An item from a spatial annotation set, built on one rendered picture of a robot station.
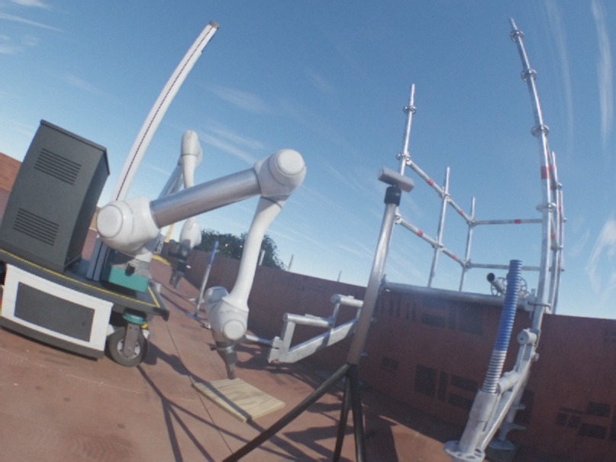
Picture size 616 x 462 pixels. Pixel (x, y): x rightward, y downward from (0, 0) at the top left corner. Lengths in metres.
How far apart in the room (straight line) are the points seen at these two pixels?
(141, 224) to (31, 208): 0.53
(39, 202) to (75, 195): 0.16
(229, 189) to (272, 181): 0.15
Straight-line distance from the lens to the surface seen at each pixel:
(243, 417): 1.14
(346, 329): 1.80
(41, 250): 1.23
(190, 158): 1.71
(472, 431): 0.81
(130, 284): 1.15
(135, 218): 0.94
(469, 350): 1.71
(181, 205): 0.93
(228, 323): 0.88
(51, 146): 1.27
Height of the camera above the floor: 0.57
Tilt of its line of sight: 11 degrees up
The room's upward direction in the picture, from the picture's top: 16 degrees clockwise
